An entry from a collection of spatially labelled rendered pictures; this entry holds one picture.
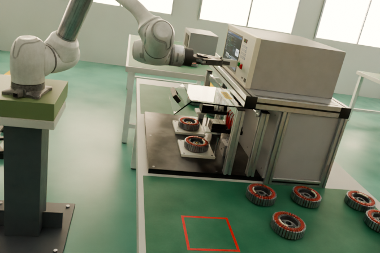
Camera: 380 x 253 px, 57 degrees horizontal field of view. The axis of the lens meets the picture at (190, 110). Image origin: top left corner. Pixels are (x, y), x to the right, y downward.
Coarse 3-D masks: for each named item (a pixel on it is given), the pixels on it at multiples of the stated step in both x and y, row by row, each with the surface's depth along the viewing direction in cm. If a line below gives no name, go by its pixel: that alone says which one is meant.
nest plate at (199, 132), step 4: (172, 120) 188; (176, 124) 183; (200, 124) 189; (176, 128) 178; (180, 128) 179; (200, 128) 183; (176, 132) 174; (180, 132) 174; (184, 132) 175; (188, 132) 175; (192, 132) 176; (196, 132) 177; (200, 132) 178; (204, 136) 177
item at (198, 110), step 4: (200, 104) 180; (204, 104) 176; (208, 104) 178; (196, 108) 181; (200, 108) 179; (204, 108) 176; (208, 108) 177; (212, 108) 177; (196, 112) 177; (200, 112) 177; (204, 112) 177; (208, 112) 177; (212, 112) 177; (216, 112) 178; (220, 112) 178; (224, 112) 178; (228, 112) 179; (216, 116) 184; (220, 116) 180
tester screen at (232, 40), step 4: (228, 32) 174; (228, 36) 173; (232, 36) 166; (236, 36) 160; (228, 40) 172; (232, 40) 166; (236, 40) 159; (240, 40) 154; (228, 44) 171; (232, 44) 165; (236, 44) 159; (240, 44) 153; (228, 48) 171; (232, 48) 164; (236, 48) 158; (224, 52) 177; (228, 52) 170; (224, 56) 176; (228, 56) 169; (236, 56) 157
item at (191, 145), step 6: (186, 138) 159; (192, 138) 161; (198, 138) 162; (204, 138) 162; (186, 144) 156; (192, 144) 154; (198, 144) 158; (204, 144) 156; (192, 150) 155; (198, 150) 154; (204, 150) 155
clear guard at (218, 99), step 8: (176, 88) 152; (184, 88) 146; (192, 88) 147; (200, 88) 149; (208, 88) 151; (216, 88) 154; (184, 96) 138; (192, 96) 136; (200, 96) 138; (208, 96) 140; (216, 96) 142; (232, 96) 146; (176, 104) 136; (184, 104) 131; (216, 104) 132; (224, 104) 133; (232, 104) 135; (240, 104) 136; (176, 112) 131
